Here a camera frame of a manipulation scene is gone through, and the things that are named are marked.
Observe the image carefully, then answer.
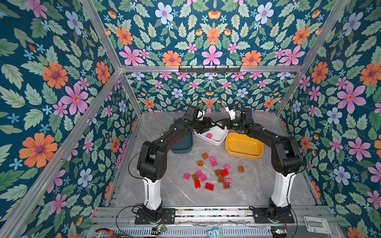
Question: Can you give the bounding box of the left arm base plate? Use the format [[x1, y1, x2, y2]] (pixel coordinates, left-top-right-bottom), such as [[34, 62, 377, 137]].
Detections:
[[135, 208, 176, 225]]

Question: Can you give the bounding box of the black hook rail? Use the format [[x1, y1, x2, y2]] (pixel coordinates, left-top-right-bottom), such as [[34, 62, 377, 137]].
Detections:
[[178, 65, 241, 74]]

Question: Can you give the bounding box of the pink lego brick cluster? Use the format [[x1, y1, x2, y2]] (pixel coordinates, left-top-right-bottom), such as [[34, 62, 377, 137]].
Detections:
[[196, 170, 207, 182]]

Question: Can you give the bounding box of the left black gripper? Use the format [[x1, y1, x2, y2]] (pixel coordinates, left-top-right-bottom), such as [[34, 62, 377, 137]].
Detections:
[[190, 116, 217, 134]]

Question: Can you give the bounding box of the white device on rail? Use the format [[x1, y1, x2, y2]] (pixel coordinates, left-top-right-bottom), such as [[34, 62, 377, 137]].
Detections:
[[303, 216, 331, 235]]

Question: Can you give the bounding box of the teal plastic container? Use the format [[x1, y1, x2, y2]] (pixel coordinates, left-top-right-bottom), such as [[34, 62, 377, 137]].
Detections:
[[168, 123, 193, 154]]

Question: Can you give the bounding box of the orange brown lego brick center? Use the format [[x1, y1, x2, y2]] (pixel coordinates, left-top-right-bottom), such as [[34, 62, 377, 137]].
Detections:
[[215, 169, 221, 177]]

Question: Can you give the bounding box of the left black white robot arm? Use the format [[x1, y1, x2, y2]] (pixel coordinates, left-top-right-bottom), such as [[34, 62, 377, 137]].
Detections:
[[137, 105, 224, 212]]

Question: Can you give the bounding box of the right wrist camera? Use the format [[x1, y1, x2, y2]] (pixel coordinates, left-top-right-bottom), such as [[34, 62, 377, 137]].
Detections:
[[225, 106, 236, 120]]

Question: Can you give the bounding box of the yellow plastic container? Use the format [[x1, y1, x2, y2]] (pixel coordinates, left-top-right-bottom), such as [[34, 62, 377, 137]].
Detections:
[[225, 132, 264, 160]]

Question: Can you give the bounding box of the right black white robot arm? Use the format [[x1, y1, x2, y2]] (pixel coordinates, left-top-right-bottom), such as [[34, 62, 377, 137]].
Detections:
[[222, 106, 303, 224]]

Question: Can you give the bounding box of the blue owl toy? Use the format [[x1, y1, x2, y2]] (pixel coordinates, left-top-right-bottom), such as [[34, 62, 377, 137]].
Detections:
[[206, 228, 222, 238]]

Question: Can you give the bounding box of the white plastic container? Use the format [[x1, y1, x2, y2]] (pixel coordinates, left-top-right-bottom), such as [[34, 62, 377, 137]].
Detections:
[[193, 118, 229, 146]]

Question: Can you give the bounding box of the pink double lego brick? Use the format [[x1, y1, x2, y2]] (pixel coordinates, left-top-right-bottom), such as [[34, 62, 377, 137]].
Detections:
[[209, 157, 218, 167]]

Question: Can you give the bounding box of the orange lego brick bottom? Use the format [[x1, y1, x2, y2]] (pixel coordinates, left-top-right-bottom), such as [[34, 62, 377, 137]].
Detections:
[[223, 182, 230, 189]]

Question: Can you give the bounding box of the large red lego brick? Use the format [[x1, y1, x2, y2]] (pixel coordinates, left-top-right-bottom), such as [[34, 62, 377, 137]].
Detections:
[[204, 182, 214, 191]]

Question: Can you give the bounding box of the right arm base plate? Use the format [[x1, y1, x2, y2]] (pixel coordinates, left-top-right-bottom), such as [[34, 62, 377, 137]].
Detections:
[[249, 206, 295, 224]]

